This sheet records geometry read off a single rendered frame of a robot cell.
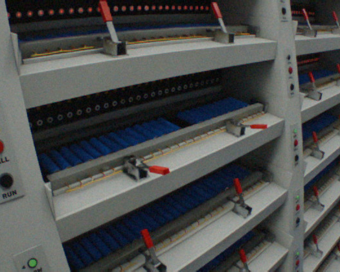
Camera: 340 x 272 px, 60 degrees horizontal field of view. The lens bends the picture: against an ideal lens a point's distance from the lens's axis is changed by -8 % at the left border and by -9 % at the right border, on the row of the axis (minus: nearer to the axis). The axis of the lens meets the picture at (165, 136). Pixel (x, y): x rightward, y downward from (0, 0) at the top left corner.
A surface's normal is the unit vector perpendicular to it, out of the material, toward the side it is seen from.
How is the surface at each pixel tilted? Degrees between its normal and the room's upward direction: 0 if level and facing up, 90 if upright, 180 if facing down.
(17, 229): 90
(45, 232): 90
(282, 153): 90
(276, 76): 90
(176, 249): 18
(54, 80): 108
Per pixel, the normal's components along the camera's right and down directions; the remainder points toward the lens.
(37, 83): 0.66, 0.36
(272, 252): 0.06, -0.89
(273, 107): -0.74, 0.26
